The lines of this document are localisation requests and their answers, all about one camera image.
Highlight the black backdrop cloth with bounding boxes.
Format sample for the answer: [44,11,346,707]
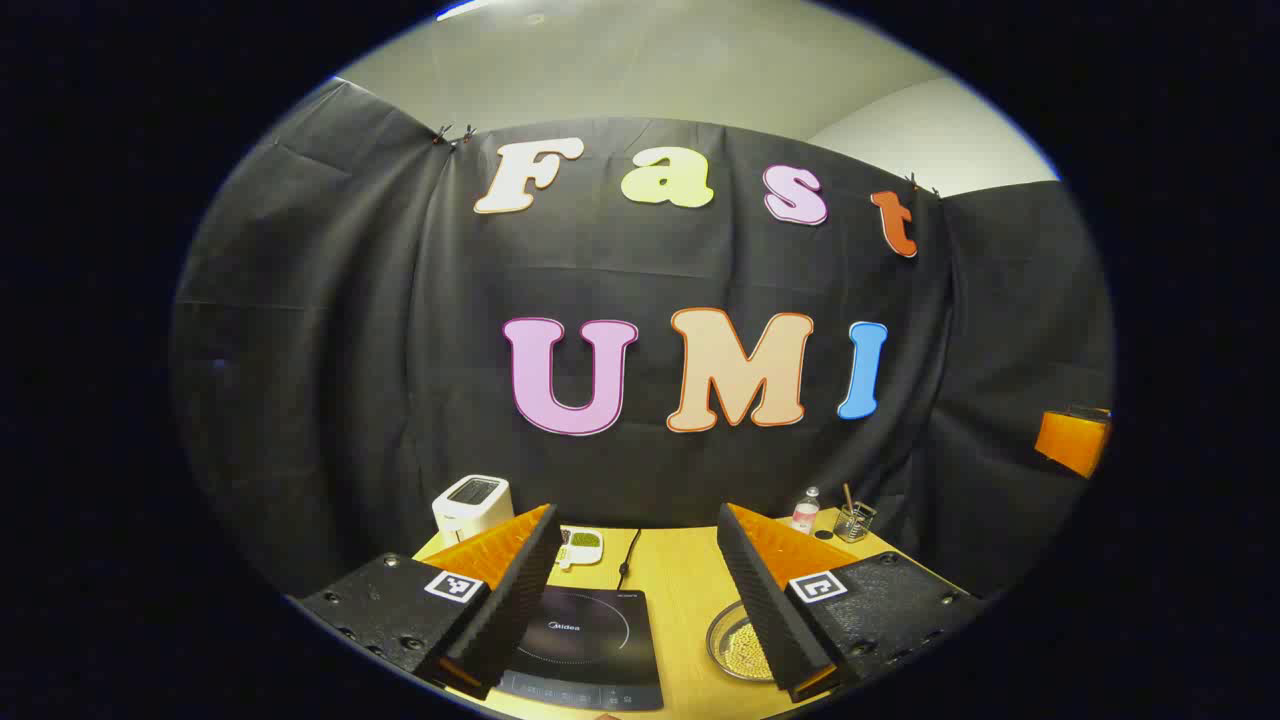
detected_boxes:
[170,78,1116,601]

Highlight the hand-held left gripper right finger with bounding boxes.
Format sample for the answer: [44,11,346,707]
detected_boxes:
[717,502,986,703]

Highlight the steel pot with black handle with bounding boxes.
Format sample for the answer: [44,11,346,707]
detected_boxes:
[706,600,776,684]

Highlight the white divided dish of beans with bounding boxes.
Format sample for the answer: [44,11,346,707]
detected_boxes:
[555,527,605,571]

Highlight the black induction cooktop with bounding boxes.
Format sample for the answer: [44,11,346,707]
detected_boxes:
[495,586,665,712]

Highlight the clear cup in wire holder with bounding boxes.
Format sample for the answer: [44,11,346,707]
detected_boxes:
[833,502,878,544]

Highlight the white toaster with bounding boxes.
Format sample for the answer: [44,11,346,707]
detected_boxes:
[432,475,514,546]

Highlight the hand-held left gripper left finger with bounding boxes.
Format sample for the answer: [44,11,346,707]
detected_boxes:
[297,503,563,701]

